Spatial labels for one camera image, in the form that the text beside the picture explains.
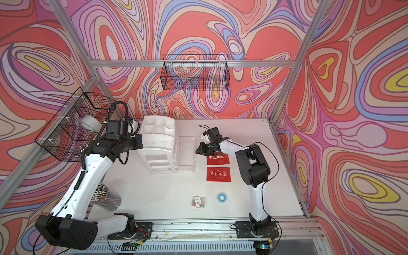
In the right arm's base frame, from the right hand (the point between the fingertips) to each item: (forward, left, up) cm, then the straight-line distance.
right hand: (197, 155), depth 96 cm
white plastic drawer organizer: (+5, +21, +17) cm, 28 cm away
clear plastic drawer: (+4, +7, -3) cm, 9 cm away
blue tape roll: (-25, -13, -3) cm, 28 cm away
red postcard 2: (-11, -12, -5) cm, 17 cm away
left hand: (-4, +26, +22) cm, 34 cm away
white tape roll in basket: (+2, +49, +30) cm, 58 cm away
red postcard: (-1, -13, -4) cm, 13 cm away
